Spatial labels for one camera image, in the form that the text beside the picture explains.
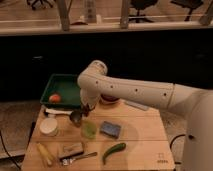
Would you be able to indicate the orange toy fruit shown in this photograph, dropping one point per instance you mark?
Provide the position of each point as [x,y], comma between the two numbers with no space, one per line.
[55,98]

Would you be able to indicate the green toy cucumber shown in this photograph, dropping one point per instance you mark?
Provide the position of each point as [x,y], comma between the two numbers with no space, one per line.
[116,148]

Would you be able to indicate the blue sponge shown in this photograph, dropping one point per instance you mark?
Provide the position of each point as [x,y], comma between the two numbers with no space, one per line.
[110,129]

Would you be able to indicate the green plastic tray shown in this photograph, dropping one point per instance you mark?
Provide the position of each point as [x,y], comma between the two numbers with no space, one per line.
[65,85]

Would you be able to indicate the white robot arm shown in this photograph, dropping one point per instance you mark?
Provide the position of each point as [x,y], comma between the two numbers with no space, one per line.
[194,103]

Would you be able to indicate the white round container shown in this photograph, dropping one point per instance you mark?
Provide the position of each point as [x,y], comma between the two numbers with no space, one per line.
[49,127]

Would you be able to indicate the black-handled knife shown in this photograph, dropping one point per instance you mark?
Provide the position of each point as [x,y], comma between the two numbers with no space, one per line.
[69,155]

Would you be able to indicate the wooden block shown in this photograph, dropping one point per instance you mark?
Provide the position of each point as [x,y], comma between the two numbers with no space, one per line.
[74,149]

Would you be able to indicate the grey flat block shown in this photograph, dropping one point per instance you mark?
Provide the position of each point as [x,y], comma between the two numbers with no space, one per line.
[136,105]

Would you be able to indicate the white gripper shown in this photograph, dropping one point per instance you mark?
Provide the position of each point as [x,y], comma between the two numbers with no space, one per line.
[88,100]

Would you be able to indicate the dark red bowl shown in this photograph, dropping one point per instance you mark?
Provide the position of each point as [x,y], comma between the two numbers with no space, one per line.
[108,100]

